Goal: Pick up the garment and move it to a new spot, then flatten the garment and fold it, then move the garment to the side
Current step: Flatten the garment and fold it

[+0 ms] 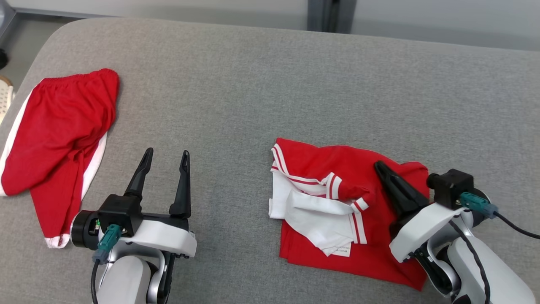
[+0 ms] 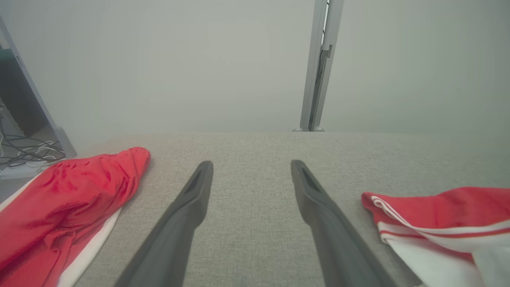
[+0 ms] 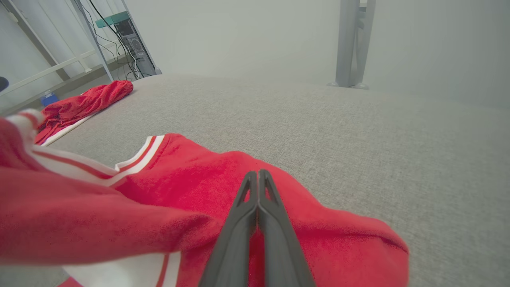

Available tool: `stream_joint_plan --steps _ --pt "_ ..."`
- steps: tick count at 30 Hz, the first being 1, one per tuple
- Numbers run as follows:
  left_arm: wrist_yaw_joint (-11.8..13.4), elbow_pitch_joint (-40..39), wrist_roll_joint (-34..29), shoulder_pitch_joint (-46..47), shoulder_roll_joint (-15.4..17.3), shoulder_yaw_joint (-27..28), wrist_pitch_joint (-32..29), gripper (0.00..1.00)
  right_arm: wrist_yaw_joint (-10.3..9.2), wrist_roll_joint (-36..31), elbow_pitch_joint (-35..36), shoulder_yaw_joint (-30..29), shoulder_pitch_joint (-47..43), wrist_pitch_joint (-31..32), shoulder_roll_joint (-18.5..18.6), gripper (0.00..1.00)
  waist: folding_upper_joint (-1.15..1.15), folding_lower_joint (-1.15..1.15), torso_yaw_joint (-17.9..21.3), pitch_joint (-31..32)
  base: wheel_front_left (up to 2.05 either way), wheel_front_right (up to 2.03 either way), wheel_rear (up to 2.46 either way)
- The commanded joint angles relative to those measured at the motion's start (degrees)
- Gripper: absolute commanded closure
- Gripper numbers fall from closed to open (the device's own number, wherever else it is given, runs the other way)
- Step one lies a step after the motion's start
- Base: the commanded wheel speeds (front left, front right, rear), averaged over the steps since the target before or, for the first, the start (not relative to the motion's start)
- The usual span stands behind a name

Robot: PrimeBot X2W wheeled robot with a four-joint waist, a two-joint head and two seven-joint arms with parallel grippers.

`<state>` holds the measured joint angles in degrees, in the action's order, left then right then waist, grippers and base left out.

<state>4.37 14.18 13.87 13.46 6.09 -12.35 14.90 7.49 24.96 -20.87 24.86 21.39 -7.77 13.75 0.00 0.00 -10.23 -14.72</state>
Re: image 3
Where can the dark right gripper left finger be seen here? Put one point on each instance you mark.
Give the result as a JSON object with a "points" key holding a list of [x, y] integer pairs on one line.
{"points": [[235, 239]]}

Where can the grey metal truss stand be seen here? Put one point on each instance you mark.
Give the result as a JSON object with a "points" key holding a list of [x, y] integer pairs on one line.
{"points": [[344, 40]]}

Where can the red shorts with white stripe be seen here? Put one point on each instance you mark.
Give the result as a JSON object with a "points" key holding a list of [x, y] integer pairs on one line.
{"points": [[79, 105]]}

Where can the small blue object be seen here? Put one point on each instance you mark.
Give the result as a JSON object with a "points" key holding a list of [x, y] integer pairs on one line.
{"points": [[50, 99]]}

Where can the teal green board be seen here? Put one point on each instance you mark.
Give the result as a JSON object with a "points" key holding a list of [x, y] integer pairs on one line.
{"points": [[113, 19]]}

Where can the black computer tower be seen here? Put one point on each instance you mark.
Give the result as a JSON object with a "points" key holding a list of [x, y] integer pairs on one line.
{"points": [[135, 48]]}

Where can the white metal rack frame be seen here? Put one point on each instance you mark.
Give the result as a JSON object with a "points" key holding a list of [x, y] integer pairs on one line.
{"points": [[95, 44]]}

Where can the red and white basketball jersey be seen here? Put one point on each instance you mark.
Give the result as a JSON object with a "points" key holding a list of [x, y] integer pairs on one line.
{"points": [[119, 223]]}

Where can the grey fabric sofa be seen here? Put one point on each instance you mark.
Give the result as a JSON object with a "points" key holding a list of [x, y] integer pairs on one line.
{"points": [[358, 139]]}

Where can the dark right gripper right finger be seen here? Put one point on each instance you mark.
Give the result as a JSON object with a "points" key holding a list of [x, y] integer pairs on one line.
{"points": [[279, 239]]}

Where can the dark round object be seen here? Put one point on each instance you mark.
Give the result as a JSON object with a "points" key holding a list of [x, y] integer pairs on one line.
{"points": [[3, 83]]}

